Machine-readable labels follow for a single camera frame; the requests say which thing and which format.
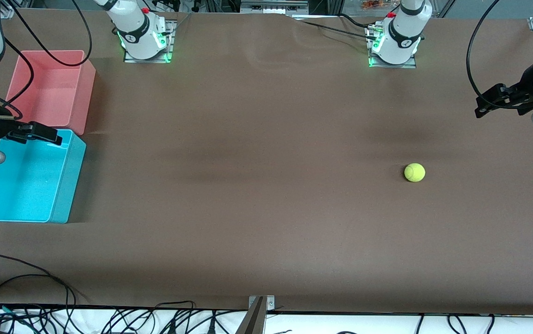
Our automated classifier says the table cover sheet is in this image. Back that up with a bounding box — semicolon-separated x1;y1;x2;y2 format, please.
0;8;533;317

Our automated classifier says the small metal edge bracket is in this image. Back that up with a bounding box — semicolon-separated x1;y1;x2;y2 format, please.
248;295;276;310

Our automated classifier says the pink plastic bin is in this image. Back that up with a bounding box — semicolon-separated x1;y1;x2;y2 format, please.
5;50;96;136

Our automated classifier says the dark metal pole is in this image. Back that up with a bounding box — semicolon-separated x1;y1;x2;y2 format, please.
235;297;267;334

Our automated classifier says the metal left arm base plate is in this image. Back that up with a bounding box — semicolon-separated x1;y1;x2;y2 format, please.
368;26;417;69

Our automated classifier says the aluminium frame rail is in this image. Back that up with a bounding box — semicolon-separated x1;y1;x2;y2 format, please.
240;0;310;15

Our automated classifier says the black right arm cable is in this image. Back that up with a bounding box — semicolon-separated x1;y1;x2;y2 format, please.
0;0;93;116

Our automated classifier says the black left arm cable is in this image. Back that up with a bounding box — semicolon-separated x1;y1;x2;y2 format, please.
466;0;525;110

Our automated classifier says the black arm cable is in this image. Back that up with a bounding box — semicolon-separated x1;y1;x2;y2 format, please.
0;0;93;116
466;0;525;110

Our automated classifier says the blue plastic bin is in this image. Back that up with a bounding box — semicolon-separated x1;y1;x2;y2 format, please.
0;129;87;224

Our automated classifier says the black base cable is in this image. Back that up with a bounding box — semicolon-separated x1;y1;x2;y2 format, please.
292;13;378;41

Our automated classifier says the yellow tennis ball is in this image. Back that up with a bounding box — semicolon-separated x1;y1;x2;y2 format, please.
404;163;426;183

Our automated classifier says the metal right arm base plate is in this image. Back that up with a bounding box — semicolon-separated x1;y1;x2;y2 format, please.
123;20;175;64

